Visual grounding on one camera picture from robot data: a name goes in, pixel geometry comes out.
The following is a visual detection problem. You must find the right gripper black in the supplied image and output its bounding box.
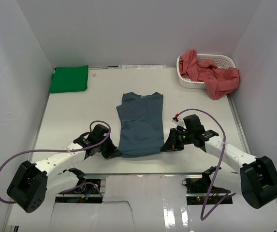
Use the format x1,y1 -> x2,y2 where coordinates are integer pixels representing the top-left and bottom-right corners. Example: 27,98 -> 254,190
161,128 -> 194,152

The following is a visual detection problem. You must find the folded green t shirt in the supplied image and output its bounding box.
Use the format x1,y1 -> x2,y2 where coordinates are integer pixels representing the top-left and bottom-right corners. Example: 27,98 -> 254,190
49,65 -> 88,94

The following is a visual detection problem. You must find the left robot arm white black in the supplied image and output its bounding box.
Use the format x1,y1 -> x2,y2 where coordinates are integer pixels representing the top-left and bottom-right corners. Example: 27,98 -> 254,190
7,120 -> 122,213

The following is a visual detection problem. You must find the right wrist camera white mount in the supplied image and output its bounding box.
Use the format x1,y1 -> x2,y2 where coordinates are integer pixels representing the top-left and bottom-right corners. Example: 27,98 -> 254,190
172,114 -> 185,127

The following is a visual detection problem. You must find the white perforated plastic basket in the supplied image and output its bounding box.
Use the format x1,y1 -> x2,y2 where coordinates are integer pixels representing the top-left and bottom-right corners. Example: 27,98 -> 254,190
176,54 -> 236,89

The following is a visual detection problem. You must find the blue t shirt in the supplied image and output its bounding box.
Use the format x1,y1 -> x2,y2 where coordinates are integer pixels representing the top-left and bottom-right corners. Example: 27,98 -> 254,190
117,92 -> 164,159

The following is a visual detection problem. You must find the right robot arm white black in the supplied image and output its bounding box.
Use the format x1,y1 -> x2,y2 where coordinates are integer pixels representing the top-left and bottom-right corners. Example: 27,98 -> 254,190
160,115 -> 277,209

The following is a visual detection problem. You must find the red t shirt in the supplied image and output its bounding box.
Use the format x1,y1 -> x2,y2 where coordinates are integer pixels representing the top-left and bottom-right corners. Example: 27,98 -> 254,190
178,49 -> 240,100

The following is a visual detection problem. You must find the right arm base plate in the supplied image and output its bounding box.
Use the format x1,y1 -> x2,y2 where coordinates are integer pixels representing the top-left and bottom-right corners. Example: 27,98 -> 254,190
181,177 -> 227,205

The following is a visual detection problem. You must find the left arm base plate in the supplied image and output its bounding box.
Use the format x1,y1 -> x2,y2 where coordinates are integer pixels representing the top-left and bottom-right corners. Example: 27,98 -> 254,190
55,179 -> 106,204

